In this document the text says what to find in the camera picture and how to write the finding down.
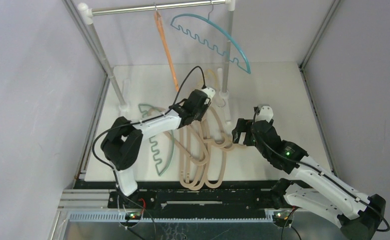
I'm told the yellow wire hanger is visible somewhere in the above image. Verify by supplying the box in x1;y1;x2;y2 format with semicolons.
199;68;229;109

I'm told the beige plastic hanger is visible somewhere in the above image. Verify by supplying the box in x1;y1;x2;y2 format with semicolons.
191;112;228;189
199;107;247;152
149;125;210;191

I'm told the green wire hanger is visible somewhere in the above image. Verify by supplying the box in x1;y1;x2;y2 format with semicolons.
137;103;176;177

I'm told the blue wire hanger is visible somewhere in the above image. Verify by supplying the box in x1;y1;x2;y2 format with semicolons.
170;2;252;75

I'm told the orange wire hanger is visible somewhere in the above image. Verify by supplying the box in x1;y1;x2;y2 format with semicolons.
154;5;180;91

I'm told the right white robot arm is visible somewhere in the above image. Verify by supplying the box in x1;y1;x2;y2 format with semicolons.
232;118;390;240

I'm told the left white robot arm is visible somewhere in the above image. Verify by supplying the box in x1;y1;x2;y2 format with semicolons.
100;87;216;209

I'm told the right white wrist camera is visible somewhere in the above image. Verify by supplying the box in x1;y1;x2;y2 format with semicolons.
253;104;274;122

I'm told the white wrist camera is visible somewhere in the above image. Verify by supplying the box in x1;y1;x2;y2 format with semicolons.
201;87;216;99
253;104;274;122

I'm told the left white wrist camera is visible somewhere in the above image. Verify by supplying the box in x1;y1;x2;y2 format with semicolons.
201;87;216;99

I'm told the left black camera cable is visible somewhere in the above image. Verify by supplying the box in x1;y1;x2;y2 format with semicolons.
92;65;207;206

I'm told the black camera cable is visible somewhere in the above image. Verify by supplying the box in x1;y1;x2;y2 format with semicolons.
251;109;390;233
92;65;207;206

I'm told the right black camera cable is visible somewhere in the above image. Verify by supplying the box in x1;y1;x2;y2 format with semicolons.
251;109;390;233

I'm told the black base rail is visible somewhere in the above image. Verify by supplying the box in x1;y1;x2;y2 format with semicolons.
72;180;293;220

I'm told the white clothes rack frame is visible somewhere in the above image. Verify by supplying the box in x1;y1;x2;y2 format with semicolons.
77;0;236;114

